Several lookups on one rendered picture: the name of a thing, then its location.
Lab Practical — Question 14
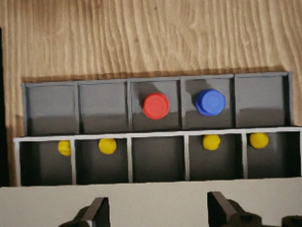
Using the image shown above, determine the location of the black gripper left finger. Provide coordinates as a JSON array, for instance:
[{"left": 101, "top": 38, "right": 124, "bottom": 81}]
[{"left": 58, "top": 196, "right": 111, "bottom": 227}]

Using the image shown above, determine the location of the red plug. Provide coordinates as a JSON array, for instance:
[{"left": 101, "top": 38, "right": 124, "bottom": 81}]
[{"left": 142, "top": 93, "right": 170, "bottom": 119}]

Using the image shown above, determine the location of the yellow ball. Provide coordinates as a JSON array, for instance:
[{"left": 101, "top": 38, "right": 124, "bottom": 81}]
[
  {"left": 58, "top": 140, "right": 71, "bottom": 156},
  {"left": 202, "top": 134, "right": 220, "bottom": 150},
  {"left": 250, "top": 132, "right": 268, "bottom": 149},
  {"left": 99, "top": 138, "right": 116, "bottom": 154}
]

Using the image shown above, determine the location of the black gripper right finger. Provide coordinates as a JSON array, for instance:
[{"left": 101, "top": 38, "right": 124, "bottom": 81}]
[{"left": 207, "top": 191, "right": 302, "bottom": 227}]

